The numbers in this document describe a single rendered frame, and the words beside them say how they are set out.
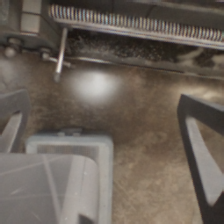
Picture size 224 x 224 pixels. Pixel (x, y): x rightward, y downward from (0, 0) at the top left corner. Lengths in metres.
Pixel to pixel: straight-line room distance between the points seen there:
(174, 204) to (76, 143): 0.90
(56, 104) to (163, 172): 0.91
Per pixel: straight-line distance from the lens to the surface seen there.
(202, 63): 1.09
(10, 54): 0.66
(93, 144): 1.17
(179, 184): 1.64
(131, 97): 1.40
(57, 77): 0.73
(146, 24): 0.70
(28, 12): 0.67
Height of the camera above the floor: 1.39
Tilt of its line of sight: 83 degrees down
